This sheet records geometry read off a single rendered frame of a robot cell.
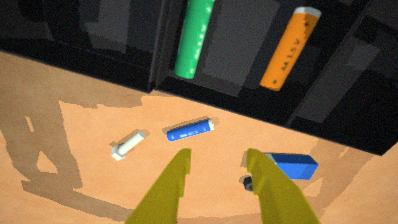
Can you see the grey hex bolt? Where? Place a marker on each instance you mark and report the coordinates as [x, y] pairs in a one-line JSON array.
[[119, 152]]

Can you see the blue aaa battery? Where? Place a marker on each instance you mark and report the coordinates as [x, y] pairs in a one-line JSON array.
[[190, 130]]

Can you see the black three-compartment bin rack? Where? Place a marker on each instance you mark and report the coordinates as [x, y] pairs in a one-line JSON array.
[[355, 104]]

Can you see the blue and white eraser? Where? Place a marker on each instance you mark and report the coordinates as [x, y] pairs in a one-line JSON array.
[[299, 167]]

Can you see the green aa battery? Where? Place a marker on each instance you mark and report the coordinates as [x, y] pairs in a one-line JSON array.
[[193, 33]]

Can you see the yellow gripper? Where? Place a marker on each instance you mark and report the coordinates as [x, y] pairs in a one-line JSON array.
[[281, 200]]

